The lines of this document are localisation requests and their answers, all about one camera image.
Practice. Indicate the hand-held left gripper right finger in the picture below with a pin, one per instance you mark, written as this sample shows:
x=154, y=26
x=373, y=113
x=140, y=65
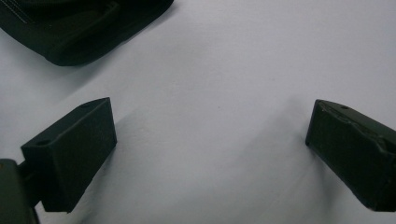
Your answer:
x=355, y=152

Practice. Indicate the black glove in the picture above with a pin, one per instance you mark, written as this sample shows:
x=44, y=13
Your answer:
x=77, y=37

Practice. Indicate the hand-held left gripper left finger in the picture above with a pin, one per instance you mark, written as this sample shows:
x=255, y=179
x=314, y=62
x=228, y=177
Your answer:
x=68, y=155

